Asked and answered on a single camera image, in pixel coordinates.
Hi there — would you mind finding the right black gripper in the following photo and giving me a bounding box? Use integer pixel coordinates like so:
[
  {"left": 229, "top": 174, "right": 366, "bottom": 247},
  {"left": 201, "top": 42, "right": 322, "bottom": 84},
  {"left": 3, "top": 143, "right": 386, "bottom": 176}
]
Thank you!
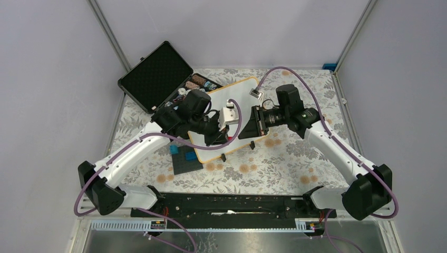
[{"left": 239, "top": 104, "right": 289, "bottom": 139}]

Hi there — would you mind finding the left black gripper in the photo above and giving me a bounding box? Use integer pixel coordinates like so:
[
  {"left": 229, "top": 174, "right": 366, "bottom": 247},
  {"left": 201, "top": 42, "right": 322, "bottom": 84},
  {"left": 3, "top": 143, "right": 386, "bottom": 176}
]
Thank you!
[{"left": 190, "top": 111, "right": 230, "bottom": 147}]

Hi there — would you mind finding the yellow framed whiteboard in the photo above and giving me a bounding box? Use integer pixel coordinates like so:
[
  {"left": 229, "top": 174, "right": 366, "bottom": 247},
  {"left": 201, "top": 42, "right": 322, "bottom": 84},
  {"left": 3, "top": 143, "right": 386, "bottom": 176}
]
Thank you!
[{"left": 195, "top": 76, "right": 264, "bottom": 163}]

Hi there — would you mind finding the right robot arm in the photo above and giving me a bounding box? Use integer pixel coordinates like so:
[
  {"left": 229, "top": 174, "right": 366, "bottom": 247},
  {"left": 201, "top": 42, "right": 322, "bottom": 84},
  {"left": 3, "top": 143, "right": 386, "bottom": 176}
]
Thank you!
[{"left": 238, "top": 84, "right": 393, "bottom": 220}]

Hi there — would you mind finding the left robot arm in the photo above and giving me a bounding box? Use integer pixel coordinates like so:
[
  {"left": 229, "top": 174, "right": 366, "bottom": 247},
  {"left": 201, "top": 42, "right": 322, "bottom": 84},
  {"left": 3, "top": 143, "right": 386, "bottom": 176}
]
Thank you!
[{"left": 74, "top": 90, "right": 240, "bottom": 217}]

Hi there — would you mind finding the black whiteboard foot clip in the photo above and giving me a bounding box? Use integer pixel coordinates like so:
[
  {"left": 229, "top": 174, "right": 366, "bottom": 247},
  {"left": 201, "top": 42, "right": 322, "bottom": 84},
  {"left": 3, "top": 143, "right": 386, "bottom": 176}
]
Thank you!
[{"left": 249, "top": 141, "right": 256, "bottom": 150}]

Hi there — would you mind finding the floral table mat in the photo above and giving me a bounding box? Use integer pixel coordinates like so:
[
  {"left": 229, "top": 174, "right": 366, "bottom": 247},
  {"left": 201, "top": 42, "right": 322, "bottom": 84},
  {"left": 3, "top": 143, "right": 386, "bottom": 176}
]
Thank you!
[{"left": 124, "top": 70, "right": 350, "bottom": 195}]

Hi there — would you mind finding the dark blue building brick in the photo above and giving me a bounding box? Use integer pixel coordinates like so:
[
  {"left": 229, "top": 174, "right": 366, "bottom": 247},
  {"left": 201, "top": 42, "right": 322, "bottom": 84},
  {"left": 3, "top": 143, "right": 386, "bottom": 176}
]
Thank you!
[{"left": 185, "top": 151, "right": 198, "bottom": 161}]

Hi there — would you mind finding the light blue building brick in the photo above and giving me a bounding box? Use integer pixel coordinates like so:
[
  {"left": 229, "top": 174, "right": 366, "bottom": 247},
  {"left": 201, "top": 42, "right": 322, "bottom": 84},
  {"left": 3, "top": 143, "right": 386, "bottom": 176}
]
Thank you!
[{"left": 169, "top": 145, "right": 179, "bottom": 155}]

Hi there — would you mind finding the dark grey building baseplate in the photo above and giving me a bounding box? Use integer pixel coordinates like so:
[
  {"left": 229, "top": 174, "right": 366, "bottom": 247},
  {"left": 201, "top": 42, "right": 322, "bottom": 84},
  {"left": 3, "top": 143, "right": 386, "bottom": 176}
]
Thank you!
[{"left": 171, "top": 145, "right": 203, "bottom": 175}]

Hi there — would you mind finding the white poker chip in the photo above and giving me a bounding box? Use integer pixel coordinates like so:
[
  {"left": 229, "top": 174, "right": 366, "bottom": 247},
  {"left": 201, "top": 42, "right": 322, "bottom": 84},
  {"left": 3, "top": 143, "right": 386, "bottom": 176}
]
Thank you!
[{"left": 178, "top": 88, "right": 187, "bottom": 95}]

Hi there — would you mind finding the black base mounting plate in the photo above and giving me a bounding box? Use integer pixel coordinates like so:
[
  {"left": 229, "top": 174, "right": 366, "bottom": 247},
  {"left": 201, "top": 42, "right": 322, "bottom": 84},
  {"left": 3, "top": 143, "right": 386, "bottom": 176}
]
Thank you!
[{"left": 150, "top": 192, "right": 329, "bottom": 229}]

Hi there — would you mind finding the black poker chip case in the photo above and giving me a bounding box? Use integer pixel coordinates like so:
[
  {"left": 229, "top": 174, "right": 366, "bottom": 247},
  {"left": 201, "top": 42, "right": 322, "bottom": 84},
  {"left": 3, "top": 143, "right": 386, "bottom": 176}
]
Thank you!
[{"left": 118, "top": 41, "right": 222, "bottom": 114}]

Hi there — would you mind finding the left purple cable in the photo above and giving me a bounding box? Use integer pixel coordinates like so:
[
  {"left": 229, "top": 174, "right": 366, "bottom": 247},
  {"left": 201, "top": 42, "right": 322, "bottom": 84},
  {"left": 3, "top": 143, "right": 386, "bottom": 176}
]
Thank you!
[{"left": 73, "top": 99, "right": 242, "bottom": 253}]

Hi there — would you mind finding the purple cable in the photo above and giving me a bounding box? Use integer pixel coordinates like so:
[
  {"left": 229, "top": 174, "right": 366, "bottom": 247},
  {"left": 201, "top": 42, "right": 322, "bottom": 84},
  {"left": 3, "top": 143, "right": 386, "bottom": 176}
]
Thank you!
[
  {"left": 256, "top": 66, "right": 400, "bottom": 253},
  {"left": 73, "top": 99, "right": 242, "bottom": 253}
]

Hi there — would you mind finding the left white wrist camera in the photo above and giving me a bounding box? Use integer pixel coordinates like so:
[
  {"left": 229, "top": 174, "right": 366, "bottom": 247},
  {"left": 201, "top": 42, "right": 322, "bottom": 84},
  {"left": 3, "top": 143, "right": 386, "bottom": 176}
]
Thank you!
[{"left": 218, "top": 100, "right": 240, "bottom": 131}]

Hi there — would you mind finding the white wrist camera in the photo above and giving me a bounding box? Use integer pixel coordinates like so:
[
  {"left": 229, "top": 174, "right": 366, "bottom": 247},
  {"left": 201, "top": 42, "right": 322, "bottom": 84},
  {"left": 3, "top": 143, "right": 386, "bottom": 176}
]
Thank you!
[
  {"left": 218, "top": 100, "right": 240, "bottom": 131},
  {"left": 249, "top": 89, "right": 264, "bottom": 100}
]

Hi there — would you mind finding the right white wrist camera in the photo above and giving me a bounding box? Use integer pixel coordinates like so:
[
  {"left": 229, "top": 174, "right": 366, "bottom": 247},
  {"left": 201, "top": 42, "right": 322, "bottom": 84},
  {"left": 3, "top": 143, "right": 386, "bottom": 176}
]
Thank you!
[{"left": 249, "top": 89, "right": 264, "bottom": 100}]

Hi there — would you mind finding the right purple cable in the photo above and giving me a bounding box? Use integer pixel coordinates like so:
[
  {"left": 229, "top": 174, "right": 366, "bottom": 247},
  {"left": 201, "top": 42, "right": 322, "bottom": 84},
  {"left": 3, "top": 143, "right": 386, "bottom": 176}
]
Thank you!
[{"left": 256, "top": 66, "right": 400, "bottom": 253}]

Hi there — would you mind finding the blue corner bracket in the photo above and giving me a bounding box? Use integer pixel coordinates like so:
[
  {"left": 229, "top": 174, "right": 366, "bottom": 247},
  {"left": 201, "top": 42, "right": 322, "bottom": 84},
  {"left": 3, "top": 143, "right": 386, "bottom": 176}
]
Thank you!
[{"left": 322, "top": 63, "right": 337, "bottom": 72}]

